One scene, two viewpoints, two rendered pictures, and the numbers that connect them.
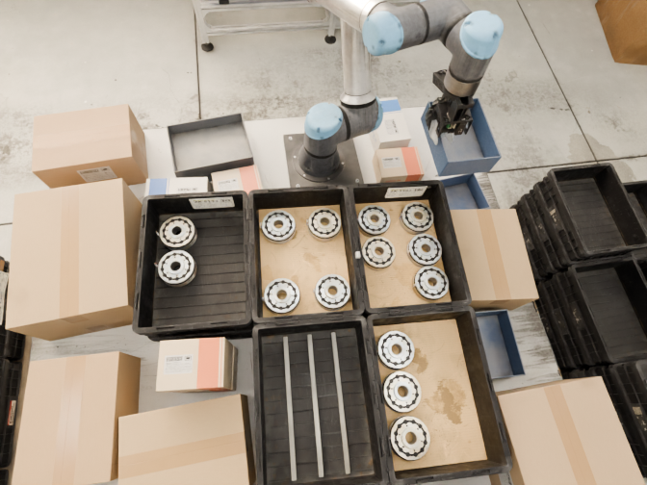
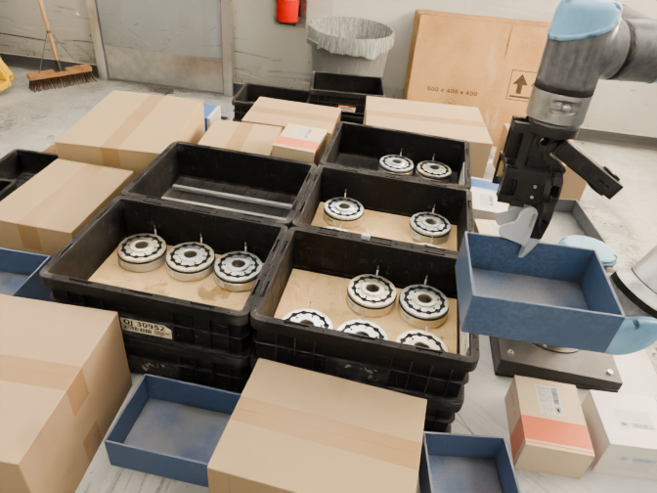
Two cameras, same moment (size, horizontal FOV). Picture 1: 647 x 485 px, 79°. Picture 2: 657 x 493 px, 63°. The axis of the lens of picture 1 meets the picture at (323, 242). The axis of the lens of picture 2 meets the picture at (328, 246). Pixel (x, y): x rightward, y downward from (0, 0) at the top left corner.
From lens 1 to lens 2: 1.28 m
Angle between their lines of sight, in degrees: 65
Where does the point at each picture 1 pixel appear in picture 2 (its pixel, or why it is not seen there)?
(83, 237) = (433, 123)
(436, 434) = (125, 279)
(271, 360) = (282, 199)
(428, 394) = (170, 288)
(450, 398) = not seen: hidden behind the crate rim
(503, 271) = (283, 429)
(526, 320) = not seen: outside the picture
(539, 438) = (32, 332)
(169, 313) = (354, 162)
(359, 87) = (644, 261)
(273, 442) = (210, 186)
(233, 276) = not seen: hidden behind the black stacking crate
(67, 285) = (392, 114)
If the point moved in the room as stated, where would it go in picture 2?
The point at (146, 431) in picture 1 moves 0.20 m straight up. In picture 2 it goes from (263, 133) to (264, 69)
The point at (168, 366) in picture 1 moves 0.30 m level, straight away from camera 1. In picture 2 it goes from (304, 129) to (356, 102)
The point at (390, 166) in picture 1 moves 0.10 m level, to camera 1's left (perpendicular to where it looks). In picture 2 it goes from (538, 394) to (545, 360)
